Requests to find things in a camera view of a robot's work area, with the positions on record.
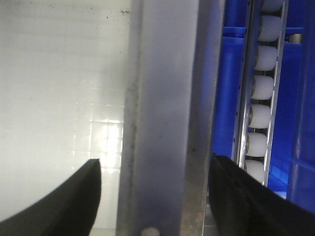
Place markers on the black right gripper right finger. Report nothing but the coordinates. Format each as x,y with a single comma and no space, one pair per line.
241,206

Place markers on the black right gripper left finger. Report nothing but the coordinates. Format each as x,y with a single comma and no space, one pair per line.
69,210

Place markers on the near blue plastic bin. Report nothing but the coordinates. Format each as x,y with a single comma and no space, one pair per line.
292,167

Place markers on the white plastic tote bin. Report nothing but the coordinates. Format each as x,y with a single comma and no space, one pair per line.
62,91

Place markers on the lower blue bin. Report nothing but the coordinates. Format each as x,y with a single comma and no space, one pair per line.
227,93

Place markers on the silver shelf divider rail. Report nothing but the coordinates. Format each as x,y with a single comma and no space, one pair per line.
172,78

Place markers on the right roller conveyor track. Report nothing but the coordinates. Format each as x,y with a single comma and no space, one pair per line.
258,86

